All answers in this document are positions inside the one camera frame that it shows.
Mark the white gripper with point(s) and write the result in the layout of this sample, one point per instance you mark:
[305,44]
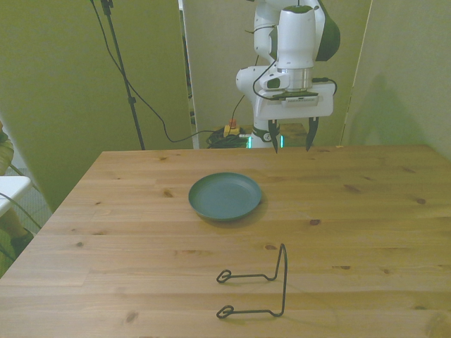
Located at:
[296,110]

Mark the dark teal round plate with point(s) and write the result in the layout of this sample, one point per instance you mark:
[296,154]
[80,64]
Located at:
[225,197]

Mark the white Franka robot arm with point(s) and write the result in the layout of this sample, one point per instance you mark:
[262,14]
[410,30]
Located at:
[296,35]

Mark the small wooden side table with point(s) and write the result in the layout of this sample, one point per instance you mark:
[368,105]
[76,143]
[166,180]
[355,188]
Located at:
[296,135]

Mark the yellow emergency stop button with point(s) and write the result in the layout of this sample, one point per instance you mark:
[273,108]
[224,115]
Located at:
[230,130]

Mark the black tripod pole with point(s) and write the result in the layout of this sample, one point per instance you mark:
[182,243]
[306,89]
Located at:
[122,67]

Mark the white stool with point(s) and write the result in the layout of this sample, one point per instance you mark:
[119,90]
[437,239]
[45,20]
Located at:
[12,186]

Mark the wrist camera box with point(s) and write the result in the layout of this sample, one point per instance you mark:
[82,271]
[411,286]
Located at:
[292,95]

